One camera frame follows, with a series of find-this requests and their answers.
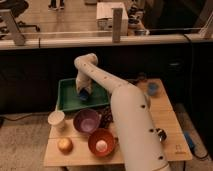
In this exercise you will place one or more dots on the blue cup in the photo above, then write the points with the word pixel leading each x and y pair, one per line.
pixel 152 88

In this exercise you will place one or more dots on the purple bowl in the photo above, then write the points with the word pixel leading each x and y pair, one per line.
pixel 86 121

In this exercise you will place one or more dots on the left railing post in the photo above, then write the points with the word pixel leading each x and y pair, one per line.
pixel 9 20

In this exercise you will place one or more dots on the black office chair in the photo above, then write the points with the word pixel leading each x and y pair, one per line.
pixel 17 7

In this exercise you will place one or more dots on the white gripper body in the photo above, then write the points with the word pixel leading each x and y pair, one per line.
pixel 83 82

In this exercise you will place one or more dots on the white cardboard box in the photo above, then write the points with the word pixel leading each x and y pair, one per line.
pixel 104 15

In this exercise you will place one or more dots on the centre railing post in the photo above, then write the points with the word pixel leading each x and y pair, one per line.
pixel 116 27

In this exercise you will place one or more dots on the white egg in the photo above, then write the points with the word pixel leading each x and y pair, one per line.
pixel 101 145

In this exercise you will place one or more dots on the green plastic tray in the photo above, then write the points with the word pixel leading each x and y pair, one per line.
pixel 68 99

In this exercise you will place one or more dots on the blue sponge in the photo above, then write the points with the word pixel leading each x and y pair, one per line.
pixel 83 95

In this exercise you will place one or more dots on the railing post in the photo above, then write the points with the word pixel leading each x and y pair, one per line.
pixel 9 20
pixel 116 27

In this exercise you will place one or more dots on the orange bowl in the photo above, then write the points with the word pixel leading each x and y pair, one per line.
pixel 101 134

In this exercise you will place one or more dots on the small wooden table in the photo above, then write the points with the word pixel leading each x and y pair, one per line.
pixel 175 146

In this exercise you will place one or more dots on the white paper cup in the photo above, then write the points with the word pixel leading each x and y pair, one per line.
pixel 57 120

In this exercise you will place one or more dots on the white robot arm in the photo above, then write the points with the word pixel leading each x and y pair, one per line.
pixel 139 142

